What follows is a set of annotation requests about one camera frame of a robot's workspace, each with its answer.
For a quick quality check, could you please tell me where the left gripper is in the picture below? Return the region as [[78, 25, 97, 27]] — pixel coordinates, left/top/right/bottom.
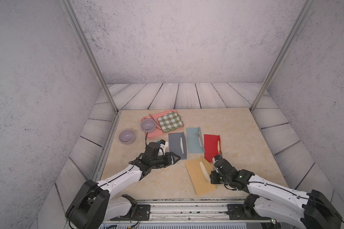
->
[[149, 152, 181, 169]]

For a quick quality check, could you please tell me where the grey envelope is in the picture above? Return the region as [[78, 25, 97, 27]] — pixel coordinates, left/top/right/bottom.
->
[[168, 132, 187, 160]]

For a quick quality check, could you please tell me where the yellow envelope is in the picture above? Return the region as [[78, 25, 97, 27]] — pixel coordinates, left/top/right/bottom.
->
[[185, 156, 217, 196]]

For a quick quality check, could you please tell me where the light blue envelope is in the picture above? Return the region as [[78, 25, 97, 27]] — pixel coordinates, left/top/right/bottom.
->
[[186, 127, 204, 154]]

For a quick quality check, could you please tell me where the red envelope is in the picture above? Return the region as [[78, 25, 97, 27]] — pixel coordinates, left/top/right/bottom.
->
[[204, 134, 221, 163]]

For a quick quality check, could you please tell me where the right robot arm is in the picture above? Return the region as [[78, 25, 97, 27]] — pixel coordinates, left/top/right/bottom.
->
[[210, 155, 344, 229]]

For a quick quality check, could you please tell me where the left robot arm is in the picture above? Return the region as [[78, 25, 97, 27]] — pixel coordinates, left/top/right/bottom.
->
[[65, 140, 181, 229]]

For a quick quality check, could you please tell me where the pink tray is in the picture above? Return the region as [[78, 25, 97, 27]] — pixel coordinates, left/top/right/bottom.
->
[[141, 110, 184, 138]]

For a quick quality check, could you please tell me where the green checkered cloth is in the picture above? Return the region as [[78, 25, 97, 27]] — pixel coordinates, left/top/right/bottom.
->
[[157, 111, 183, 133]]

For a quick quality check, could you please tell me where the lilac bowl on tray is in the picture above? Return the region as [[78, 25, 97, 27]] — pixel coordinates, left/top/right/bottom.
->
[[140, 119, 156, 133]]

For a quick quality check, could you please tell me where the lilac bowl on table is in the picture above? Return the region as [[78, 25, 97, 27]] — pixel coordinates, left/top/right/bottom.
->
[[118, 129, 136, 145]]

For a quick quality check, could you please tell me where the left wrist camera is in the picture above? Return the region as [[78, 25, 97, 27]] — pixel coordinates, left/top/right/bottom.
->
[[158, 139, 169, 156]]

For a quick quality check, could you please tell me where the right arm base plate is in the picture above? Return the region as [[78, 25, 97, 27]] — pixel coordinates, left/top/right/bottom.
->
[[226, 194, 269, 220]]

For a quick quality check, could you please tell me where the aluminium front rail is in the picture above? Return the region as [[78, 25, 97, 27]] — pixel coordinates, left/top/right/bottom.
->
[[63, 200, 319, 229]]

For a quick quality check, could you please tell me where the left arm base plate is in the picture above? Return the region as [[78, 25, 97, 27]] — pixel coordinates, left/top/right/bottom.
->
[[111, 194, 151, 221]]

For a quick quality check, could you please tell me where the left aluminium frame post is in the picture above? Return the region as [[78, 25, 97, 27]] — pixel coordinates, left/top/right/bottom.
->
[[60, 0, 118, 113]]

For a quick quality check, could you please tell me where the aluminium frame post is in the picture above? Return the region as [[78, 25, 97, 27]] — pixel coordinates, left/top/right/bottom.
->
[[250, 0, 314, 114], [60, 0, 118, 113]]

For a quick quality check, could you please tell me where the right aluminium frame post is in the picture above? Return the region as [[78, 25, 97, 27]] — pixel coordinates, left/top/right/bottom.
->
[[250, 0, 314, 114]]

